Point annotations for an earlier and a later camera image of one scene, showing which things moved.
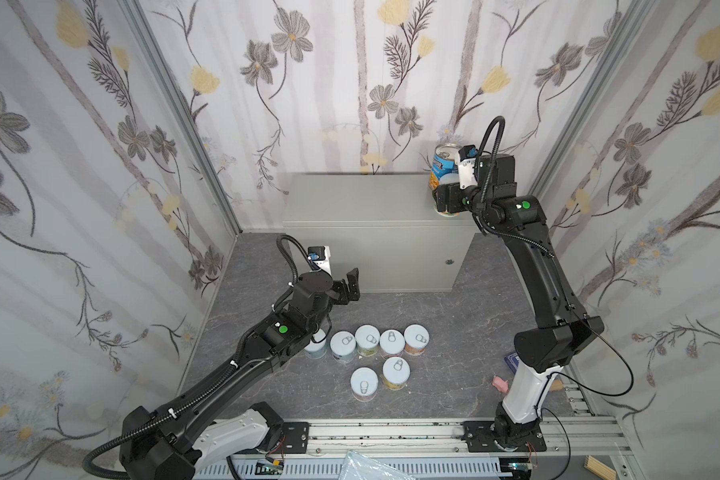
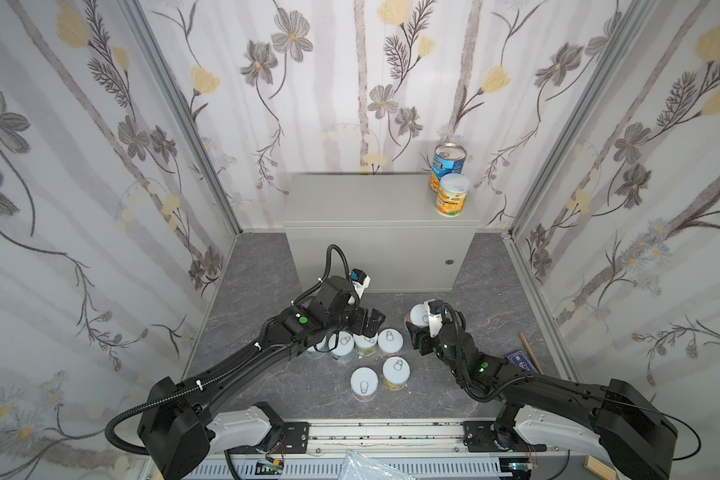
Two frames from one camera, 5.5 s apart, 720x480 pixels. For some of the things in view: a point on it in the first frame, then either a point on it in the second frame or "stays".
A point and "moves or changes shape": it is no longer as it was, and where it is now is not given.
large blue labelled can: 445,159 stays
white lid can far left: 317,350 stays
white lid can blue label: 342,345 stays
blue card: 512,361 stays
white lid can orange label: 416,338 moves or changes shape
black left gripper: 341,288 -> 364,321
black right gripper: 447,198 -> 423,342
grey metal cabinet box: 381,224 stays
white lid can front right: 396,372 stays
